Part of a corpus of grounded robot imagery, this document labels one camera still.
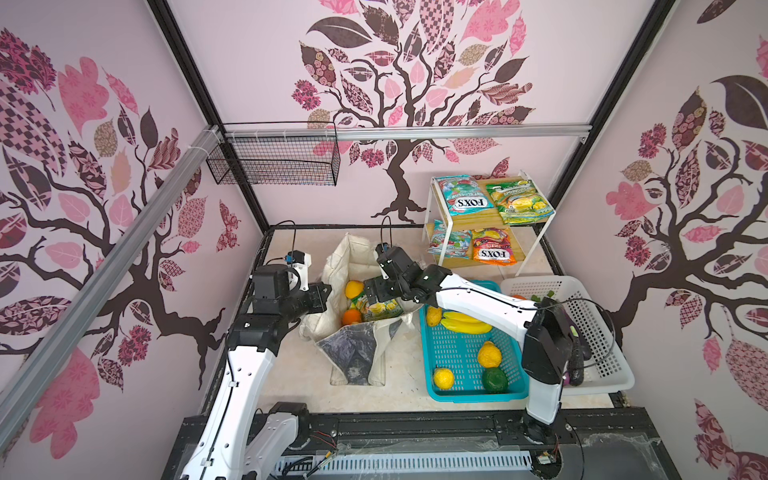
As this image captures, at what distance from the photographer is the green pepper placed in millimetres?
777

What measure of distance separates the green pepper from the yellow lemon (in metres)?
0.09

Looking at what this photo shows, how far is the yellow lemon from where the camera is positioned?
79 centimetres
